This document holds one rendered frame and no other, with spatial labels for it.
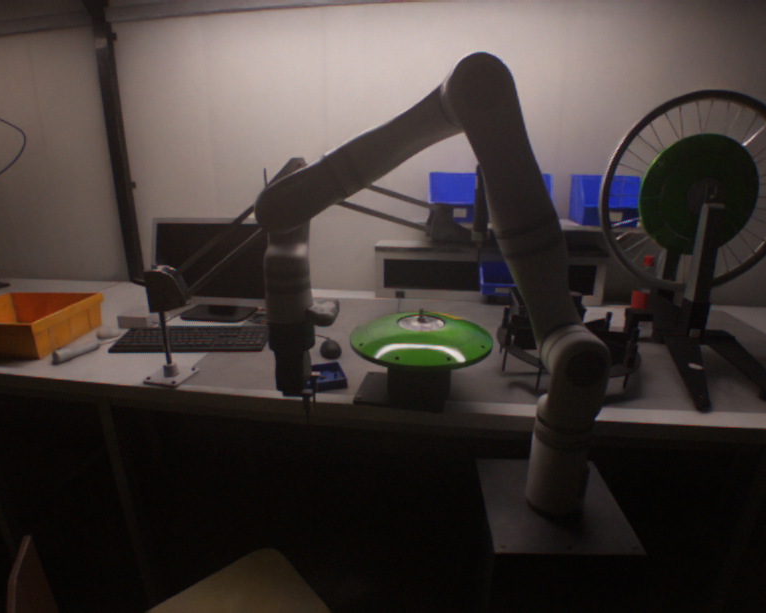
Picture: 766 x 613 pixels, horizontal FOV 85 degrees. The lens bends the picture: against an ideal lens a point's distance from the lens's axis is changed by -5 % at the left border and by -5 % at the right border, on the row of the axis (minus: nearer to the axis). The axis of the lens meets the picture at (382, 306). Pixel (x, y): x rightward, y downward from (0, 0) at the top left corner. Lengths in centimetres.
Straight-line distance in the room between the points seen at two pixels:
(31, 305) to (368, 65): 148
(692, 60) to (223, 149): 180
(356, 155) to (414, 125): 10
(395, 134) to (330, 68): 127
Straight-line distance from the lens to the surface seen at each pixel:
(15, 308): 193
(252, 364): 124
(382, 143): 64
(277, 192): 64
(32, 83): 259
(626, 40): 197
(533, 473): 84
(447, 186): 180
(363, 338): 94
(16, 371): 150
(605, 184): 130
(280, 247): 69
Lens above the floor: 142
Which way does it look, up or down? 18 degrees down
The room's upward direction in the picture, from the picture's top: straight up
